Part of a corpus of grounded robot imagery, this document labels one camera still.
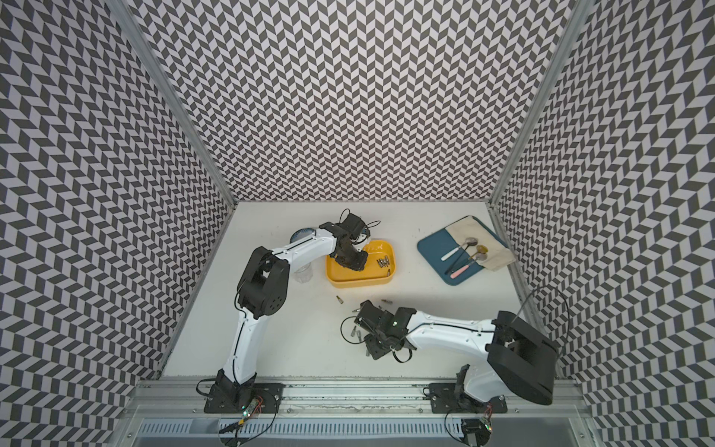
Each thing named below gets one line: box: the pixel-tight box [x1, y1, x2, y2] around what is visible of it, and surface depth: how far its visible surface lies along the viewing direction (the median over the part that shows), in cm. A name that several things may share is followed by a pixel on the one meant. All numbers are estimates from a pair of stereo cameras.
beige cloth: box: [445, 215, 516, 271], surface depth 108 cm
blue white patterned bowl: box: [289, 227, 317, 244], surface depth 103 cm
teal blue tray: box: [417, 215, 508, 286], surface depth 103 cm
